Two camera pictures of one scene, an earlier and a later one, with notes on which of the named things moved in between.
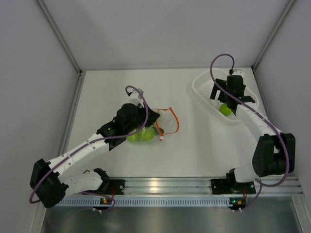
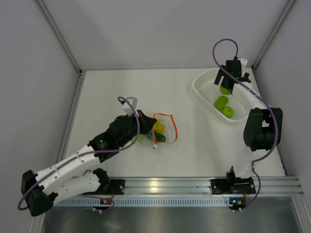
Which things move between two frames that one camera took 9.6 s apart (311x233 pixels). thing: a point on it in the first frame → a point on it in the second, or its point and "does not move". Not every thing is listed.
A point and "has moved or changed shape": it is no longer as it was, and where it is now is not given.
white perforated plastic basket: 203,85 does not move
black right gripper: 222,83 → 221,73
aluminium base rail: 200,187 does not move
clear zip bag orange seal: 166,123 has moved or changed shape
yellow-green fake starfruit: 135,138 does not move
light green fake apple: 147,134 has moved or changed shape
